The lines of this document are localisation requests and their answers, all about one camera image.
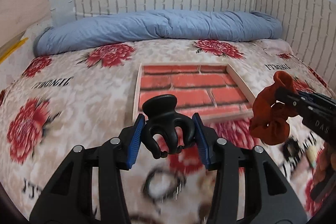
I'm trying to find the red fabric scrunchie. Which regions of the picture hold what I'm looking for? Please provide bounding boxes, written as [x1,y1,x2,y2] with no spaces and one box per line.
[249,71,298,145]

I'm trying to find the black leather cord bracelet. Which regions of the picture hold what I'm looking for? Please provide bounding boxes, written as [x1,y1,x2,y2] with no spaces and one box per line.
[141,166,187,204]

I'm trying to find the small black claw hair clip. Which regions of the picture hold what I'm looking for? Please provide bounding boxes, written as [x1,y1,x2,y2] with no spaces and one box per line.
[141,94,195,159]

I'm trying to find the person's right hand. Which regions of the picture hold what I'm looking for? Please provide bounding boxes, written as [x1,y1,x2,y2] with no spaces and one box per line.
[310,142,335,202]

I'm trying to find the tray with brick pattern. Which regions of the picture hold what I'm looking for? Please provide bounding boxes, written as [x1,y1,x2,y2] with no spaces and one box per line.
[132,63,255,123]

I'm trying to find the floral plush bed blanket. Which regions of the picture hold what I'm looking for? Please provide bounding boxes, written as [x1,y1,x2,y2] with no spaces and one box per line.
[0,38,336,224]

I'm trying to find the blue folded quilt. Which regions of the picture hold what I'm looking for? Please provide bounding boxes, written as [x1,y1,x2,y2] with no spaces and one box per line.
[33,10,282,57]

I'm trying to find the yellow strip beside bed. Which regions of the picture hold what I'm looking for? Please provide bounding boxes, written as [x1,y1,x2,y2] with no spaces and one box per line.
[0,38,29,63]

